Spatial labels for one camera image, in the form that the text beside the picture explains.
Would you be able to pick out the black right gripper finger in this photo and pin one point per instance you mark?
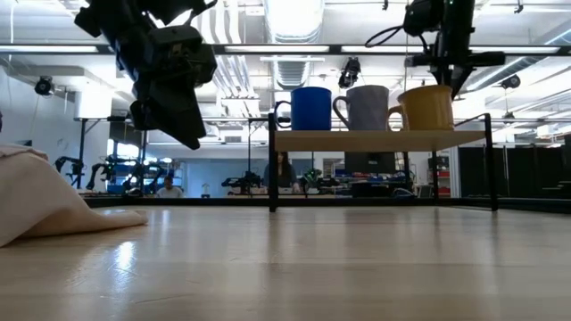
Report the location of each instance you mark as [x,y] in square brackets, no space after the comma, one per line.
[441,76]
[459,80]

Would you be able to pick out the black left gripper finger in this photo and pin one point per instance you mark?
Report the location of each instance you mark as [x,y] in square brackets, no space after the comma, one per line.
[139,117]
[178,116]

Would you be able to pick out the yellow speckled enamel mug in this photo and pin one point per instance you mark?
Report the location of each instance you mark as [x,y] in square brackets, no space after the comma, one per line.
[428,109]

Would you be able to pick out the white ribbed ceramic mug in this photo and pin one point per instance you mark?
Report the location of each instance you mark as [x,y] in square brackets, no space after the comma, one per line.
[366,109]

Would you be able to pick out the blue mug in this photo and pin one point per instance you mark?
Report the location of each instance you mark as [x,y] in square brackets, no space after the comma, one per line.
[312,109]

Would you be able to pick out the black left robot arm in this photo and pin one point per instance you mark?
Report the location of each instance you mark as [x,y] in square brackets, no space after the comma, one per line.
[111,13]

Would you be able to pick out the black background robot arm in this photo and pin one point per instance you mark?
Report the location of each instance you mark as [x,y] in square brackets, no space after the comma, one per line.
[71,166]
[247,180]
[100,171]

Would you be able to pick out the person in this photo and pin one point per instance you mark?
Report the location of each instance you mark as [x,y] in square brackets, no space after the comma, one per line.
[285,171]
[169,191]

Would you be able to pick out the black monitor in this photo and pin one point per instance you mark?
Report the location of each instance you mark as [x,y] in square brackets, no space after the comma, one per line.
[370,162]

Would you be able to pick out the beige cloth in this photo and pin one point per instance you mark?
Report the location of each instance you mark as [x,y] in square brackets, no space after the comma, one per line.
[35,196]

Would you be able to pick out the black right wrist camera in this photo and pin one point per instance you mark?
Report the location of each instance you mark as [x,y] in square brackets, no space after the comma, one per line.
[421,18]

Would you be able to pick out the black ceiling camera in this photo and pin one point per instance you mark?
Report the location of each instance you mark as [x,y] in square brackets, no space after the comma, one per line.
[350,73]
[43,85]
[510,81]

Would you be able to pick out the black background station frame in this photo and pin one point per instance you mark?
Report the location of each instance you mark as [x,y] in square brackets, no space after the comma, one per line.
[82,151]

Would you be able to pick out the black table edge rail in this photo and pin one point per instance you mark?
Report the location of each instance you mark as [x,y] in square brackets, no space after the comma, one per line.
[201,202]

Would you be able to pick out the wooden shelf with black frame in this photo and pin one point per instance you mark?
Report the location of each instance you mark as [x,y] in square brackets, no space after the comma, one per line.
[379,140]

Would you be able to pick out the black overhead frame bar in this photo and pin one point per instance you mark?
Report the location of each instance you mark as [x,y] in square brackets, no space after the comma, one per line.
[276,49]

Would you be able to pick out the silver ventilation duct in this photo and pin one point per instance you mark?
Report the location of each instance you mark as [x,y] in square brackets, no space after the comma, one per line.
[292,71]

